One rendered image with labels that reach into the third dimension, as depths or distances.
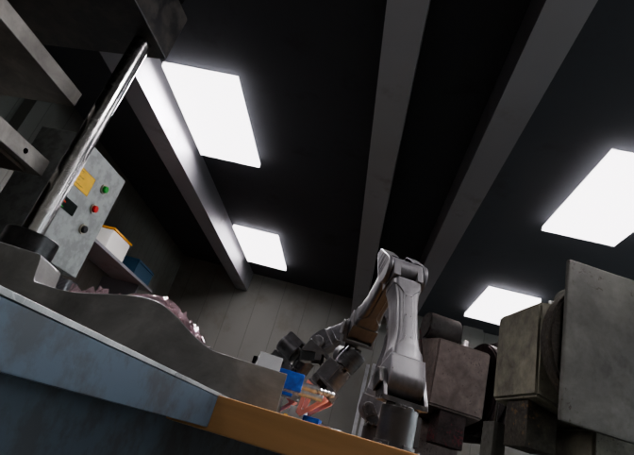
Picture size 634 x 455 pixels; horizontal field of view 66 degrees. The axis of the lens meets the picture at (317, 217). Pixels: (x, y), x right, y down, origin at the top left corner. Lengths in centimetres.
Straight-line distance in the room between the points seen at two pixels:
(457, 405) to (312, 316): 330
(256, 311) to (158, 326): 728
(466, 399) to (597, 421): 187
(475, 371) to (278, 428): 487
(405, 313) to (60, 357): 74
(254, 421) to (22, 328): 34
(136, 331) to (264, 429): 24
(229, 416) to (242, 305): 748
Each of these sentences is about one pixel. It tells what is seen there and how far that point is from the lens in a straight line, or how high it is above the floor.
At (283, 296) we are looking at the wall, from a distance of 801.
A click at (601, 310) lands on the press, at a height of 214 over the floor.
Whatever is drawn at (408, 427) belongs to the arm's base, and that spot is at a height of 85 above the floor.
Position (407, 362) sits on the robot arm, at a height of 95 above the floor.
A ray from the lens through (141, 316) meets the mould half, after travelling 74.
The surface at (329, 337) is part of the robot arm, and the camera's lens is 153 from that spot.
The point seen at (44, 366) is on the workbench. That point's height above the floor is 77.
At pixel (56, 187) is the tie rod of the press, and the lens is 154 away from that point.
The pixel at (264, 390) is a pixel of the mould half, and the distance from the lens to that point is 71.
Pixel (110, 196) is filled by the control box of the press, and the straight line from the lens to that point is 193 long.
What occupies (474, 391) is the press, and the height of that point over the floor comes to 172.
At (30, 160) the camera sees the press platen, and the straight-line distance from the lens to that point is 155.
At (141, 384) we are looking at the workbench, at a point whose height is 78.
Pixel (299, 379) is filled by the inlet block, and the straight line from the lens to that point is 78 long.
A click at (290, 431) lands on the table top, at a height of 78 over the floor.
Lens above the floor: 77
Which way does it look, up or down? 25 degrees up
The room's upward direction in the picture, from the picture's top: 17 degrees clockwise
